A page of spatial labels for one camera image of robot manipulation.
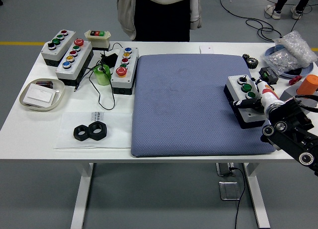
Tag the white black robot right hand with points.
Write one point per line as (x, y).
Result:
(267, 95)

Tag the grey four-button control box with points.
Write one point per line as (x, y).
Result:
(244, 88)

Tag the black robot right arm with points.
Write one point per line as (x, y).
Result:
(290, 137)

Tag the grey five-button box, yellow label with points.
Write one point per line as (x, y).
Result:
(124, 77)

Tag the grey five-button box, blue end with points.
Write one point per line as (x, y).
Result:
(77, 61)

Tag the black terminal module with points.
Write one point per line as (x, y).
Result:
(269, 76)

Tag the grey block holder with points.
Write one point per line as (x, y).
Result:
(289, 92)

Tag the red clip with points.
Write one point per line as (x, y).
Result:
(295, 80)

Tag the large black gear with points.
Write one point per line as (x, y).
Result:
(252, 63)

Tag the bag of metal parts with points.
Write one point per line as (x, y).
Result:
(280, 60)

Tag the orange cylinder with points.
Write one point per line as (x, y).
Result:
(309, 85)

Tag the small black gear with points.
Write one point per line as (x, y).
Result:
(246, 56)

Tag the blue round plate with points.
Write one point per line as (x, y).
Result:
(306, 70)

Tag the bubble wrap bag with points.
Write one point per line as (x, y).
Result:
(298, 46)

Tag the bystander legs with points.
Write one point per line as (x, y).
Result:
(275, 14)

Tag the blue-grey textured mat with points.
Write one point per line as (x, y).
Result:
(183, 102)

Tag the grey under-table power box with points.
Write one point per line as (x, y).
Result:
(223, 169)

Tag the white table leg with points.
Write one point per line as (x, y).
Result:
(258, 196)
(82, 196)

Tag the metal floor socket plate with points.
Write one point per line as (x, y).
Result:
(228, 190)

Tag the black power adapter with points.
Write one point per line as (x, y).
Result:
(110, 59)

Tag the green tape roll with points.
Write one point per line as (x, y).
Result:
(102, 76)

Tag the black hex nut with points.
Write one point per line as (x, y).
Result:
(77, 134)
(103, 132)

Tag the clear printed plastic bag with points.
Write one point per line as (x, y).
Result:
(69, 122)

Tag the beige shallow tray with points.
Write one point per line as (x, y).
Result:
(57, 97)

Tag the grey box with black selector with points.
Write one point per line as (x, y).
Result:
(53, 52)

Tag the dark red small object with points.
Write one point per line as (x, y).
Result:
(44, 84)

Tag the cream three-button switch box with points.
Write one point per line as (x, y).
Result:
(99, 41)

